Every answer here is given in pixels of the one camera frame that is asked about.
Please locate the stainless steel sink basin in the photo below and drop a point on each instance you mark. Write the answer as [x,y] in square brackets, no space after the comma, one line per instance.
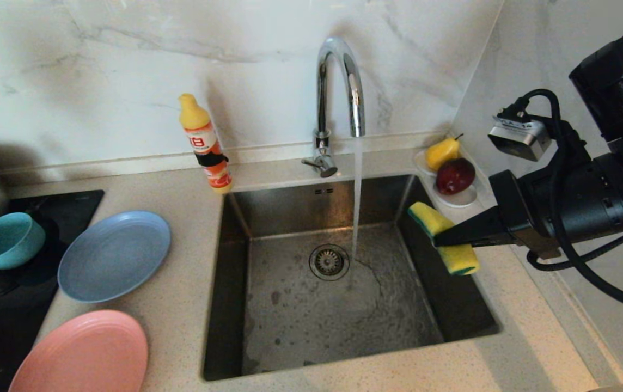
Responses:
[289,326]

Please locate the yellow-capped dish soap bottle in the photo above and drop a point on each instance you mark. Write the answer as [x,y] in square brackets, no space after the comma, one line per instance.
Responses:
[205,142]

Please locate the black induction cooktop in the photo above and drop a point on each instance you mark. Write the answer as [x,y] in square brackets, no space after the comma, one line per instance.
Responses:
[72,209]

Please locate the chrome gooseneck faucet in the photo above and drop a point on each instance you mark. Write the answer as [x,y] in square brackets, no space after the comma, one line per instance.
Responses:
[321,109]

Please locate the blue plate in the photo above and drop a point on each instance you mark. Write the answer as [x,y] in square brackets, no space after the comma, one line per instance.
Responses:
[115,256]

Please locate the small white fruit dish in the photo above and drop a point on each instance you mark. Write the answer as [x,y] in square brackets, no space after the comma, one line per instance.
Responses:
[459,201]

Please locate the yellow fish-shaped sponge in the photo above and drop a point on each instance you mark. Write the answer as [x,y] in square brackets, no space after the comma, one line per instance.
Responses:
[461,260]

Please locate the dark red apple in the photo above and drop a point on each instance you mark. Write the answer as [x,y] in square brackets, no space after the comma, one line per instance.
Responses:
[454,177]

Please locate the running tap water stream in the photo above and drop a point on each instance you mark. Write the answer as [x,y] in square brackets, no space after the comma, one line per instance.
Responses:
[356,190]

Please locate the teal bowl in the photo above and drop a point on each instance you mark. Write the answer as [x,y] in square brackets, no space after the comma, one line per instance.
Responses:
[6,245]

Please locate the yellow pear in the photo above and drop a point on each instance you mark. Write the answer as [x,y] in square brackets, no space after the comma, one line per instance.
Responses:
[440,154]

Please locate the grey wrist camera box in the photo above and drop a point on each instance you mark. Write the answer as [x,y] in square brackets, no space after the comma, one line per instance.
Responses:
[518,139]

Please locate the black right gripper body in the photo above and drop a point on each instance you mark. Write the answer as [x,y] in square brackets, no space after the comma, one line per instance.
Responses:
[589,201]

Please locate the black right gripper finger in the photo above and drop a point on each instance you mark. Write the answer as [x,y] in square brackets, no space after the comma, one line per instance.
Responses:
[475,231]

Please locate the large pink plate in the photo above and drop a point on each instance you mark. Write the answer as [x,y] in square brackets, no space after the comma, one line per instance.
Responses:
[88,354]

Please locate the round metal drain strainer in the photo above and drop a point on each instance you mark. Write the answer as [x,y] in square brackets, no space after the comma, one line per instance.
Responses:
[327,262]

